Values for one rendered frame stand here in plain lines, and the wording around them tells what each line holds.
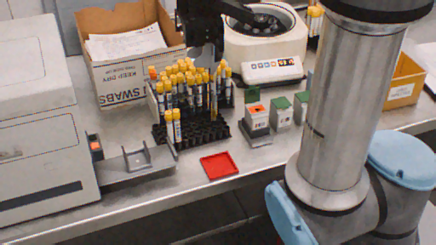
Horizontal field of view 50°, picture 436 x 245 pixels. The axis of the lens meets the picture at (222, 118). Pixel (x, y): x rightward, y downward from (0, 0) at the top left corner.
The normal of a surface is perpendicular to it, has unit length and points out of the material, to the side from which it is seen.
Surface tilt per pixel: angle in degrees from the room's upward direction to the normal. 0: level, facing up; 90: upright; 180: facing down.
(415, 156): 7
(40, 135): 90
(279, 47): 90
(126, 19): 88
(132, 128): 0
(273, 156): 0
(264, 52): 90
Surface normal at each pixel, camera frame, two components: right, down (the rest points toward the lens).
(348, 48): -0.51, 0.59
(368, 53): -0.07, 0.68
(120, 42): -0.02, -0.76
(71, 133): 0.36, 0.59
